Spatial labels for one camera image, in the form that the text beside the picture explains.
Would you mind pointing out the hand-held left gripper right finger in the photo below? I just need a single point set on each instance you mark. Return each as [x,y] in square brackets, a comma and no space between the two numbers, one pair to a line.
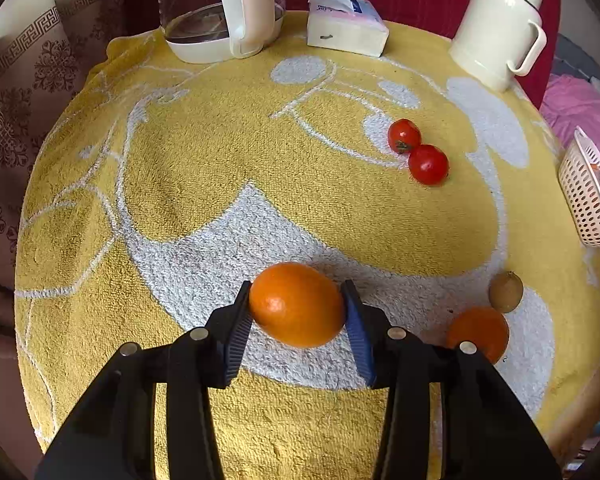
[360,335]

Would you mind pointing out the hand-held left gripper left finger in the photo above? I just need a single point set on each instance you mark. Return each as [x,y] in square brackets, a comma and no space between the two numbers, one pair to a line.
[237,340]

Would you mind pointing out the oval orange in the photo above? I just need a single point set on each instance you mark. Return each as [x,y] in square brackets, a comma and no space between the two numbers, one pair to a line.
[295,305]

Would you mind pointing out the large tangerine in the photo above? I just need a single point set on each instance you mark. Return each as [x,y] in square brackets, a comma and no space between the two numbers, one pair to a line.
[477,332]

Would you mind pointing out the brown kiwi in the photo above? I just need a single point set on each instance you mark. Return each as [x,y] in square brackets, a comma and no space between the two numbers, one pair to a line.
[506,291]

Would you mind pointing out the red cherry tomato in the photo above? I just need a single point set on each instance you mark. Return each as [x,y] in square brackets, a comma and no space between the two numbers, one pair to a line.
[404,135]
[428,165]

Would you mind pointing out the white plastic basket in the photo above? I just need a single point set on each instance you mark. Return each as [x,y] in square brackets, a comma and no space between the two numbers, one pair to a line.
[587,200]

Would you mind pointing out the yellow cartoon towel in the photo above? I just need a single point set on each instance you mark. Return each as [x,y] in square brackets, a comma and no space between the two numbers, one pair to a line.
[180,185]

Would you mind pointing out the tissue pack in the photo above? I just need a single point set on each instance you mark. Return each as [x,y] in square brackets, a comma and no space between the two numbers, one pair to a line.
[345,35]

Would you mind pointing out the pink dotted blanket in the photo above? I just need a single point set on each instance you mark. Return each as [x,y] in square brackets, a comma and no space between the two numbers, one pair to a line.
[575,110]

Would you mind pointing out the cream thermos jug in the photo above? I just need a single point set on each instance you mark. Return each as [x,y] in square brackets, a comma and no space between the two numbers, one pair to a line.
[490,35]

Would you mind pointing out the patterned beige curtain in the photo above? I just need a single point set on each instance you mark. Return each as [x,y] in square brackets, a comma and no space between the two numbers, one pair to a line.
[30,85]

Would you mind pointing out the glass kettle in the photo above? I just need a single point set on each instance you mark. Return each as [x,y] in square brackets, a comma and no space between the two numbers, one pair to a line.
[240,10]

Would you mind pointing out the grey bed headboard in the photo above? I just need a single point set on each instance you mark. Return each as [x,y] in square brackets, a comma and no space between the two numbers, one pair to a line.
[575,55]

